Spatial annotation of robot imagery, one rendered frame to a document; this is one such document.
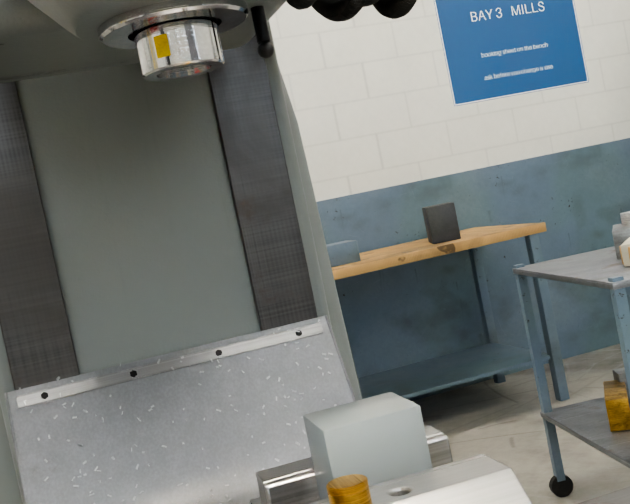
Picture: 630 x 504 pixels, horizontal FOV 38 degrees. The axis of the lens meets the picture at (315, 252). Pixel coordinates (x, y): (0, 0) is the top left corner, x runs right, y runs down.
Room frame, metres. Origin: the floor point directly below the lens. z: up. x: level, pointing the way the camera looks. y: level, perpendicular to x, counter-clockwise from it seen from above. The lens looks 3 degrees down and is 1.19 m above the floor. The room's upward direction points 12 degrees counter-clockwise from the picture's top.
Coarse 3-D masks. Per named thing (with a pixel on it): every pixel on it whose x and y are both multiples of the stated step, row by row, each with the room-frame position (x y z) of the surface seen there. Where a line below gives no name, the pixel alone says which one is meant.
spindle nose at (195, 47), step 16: (208, 16) 0.51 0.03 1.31; (144, 32) 0.50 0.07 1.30; (160, 32) 0.50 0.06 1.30; (176, 32) 0.50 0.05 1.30; (192, 32) 0.50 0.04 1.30; (208, 32) 0.51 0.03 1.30; (144, 48) 0.51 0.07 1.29; (176, 48) 0.50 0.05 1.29; (192, 48) 0.50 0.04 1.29; (208, 48) 0.51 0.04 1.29; (144, 64) 0.51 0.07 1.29; (160, 64) 0.50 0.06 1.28; (176, 64) 0.50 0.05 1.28; (192, 64) 0.50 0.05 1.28; (208, 64) 0.52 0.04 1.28; (160, 80) 0.54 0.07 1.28
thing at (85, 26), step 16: (32, 0) 0.51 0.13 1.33; (48, 0) 0.49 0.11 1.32; (64, 0) 0.47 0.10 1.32; (80, 0) 0.46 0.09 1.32; (96, 0) 0.46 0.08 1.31; (112, 0) 0.46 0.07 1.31; (128, 0) 0.46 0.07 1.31; (144, 0) 0.47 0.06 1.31; (160, 0) 0.48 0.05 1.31; (256, 0) 0.52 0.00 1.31; (64, 16) 0.49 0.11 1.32; (80, 16) 0.48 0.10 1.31; (96, 16) 0.48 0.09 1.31; (112, 16) 0.49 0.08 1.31; (80, 32) 0.51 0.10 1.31; (96, 32) 0.52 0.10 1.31
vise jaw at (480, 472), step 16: (448, 464) 0.52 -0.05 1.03; (464, 464) 0.51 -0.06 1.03; (480, 464) 0.51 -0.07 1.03; (496, 464) 0.50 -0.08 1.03; (400, 480) 0.51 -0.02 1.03; (416, 480) 0.50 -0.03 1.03; (432, 480) 0.49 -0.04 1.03; (448, 480) 0.49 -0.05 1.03; (464, 480) 0.48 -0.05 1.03; (480, 480) 0.48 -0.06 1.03; (496, 480) 0.48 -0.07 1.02; (512, 480) 0.48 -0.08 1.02; (384, 496) 0.48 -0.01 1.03; (400, 496) 0.48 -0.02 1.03; (416, 496) 0.48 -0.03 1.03; (432, 496) 0.48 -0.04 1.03; (448, 496) 0.48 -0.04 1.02; (464, 496) 0.48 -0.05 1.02; (480, 496) 0.48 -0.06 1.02; (496, 496) 0.48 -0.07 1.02; (512, 496) 0.48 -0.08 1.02
